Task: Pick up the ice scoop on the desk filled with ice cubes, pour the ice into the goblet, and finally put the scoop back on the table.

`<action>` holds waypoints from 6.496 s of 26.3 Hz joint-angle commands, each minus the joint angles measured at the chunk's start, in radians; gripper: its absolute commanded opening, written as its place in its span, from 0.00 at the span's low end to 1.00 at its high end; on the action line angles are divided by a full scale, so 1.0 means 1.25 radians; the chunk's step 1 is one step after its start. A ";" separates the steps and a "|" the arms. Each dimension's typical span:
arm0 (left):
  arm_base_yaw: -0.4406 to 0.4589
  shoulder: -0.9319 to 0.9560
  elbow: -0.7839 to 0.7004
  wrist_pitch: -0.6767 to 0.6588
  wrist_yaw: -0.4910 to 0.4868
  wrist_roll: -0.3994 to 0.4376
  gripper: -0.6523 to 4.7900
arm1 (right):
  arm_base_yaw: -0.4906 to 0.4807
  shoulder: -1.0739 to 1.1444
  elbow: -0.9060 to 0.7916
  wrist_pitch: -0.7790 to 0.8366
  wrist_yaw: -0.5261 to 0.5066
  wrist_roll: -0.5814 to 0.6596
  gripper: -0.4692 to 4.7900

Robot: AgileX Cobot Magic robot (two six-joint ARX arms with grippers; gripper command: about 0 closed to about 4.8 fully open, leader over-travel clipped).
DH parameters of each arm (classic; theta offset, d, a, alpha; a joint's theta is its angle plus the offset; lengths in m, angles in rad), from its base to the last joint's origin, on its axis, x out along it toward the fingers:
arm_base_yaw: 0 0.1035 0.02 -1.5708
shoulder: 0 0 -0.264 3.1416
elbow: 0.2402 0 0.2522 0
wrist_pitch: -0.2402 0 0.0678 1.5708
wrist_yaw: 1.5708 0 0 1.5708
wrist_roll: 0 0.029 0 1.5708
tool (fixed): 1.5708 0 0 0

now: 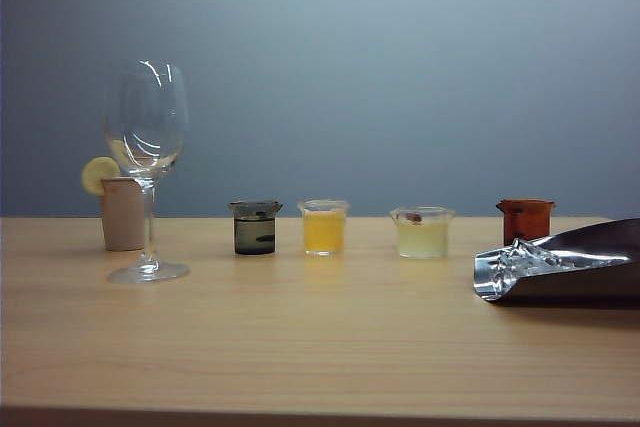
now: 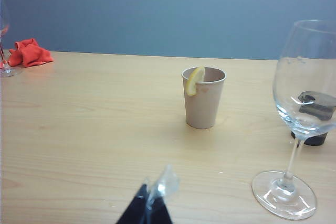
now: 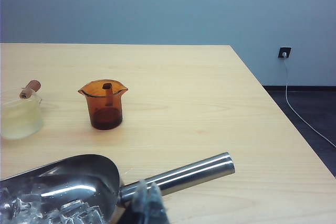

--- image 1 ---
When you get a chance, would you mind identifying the clear ice cubes pile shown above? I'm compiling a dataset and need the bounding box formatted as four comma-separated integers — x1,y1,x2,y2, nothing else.
492,239,576,284

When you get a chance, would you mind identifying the silver metal ice scoop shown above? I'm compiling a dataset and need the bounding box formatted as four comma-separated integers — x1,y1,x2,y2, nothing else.
472,217,640,304

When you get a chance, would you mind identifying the clear glass with orange juice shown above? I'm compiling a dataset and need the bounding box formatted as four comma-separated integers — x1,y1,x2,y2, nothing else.
297,198,351,257

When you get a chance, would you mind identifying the grey glass pitcher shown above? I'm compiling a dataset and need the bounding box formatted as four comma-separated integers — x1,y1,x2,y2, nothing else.
228,199,284,256

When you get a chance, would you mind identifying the clear wine glass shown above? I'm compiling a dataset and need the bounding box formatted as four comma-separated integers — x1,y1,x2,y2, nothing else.
102,59,192,284

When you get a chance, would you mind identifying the beige paper cup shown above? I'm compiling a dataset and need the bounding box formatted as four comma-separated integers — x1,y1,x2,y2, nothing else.
99,176,149,252

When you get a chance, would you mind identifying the amber glass pitcher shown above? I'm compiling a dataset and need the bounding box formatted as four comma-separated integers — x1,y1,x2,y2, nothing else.
495,198,557,248

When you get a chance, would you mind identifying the yellow lemon slice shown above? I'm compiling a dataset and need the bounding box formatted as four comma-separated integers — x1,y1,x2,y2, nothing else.
81,155,122,196

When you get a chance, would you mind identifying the wooden-handled glass with pale liquid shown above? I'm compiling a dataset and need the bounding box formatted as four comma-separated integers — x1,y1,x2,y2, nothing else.
390,205,456,260

